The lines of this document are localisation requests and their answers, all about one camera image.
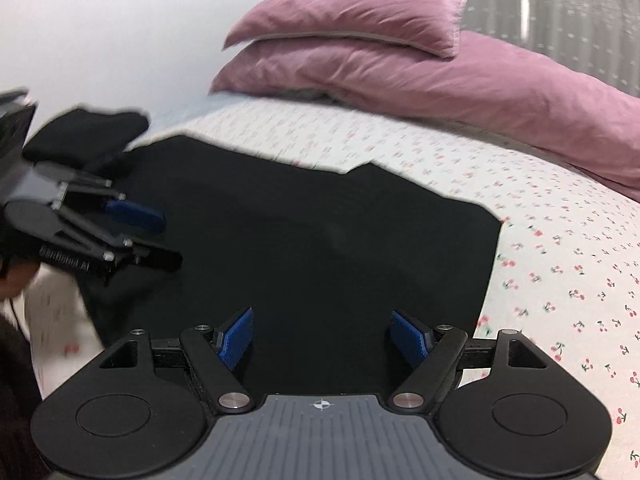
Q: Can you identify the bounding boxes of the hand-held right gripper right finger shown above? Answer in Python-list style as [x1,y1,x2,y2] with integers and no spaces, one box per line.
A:
[387,310,542,414]

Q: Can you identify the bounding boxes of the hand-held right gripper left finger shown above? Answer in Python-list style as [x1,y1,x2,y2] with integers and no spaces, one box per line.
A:
[100,306,254,414]

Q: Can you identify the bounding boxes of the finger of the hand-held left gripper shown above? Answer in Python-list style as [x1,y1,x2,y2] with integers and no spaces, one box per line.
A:
[33,161,166,234]
[39,205,184,288]

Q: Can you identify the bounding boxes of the black pants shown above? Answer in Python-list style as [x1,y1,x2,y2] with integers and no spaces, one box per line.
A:
[22,106,503,397]

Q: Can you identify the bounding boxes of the person's left hand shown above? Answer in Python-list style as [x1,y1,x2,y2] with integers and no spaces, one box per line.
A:
[0,261,39,304]

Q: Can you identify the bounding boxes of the light blue cloth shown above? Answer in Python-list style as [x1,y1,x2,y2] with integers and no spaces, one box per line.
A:
[172,95,251,128]

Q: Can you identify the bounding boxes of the cherry print bed sheet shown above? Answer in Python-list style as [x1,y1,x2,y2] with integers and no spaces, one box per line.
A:
[20,94,640,480]

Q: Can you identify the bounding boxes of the person's dark clothing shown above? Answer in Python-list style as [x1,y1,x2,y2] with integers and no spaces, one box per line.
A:
[0,310,48,466]

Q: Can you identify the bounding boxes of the large pink pillow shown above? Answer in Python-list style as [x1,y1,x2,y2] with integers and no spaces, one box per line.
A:
[209,30,640,203]

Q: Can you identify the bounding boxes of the small pink pillow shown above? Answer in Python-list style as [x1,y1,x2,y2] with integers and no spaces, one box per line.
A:
[222,0,472,59]

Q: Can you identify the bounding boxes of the grey curtain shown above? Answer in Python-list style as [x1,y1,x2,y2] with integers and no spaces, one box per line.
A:
[412,0,640,96]

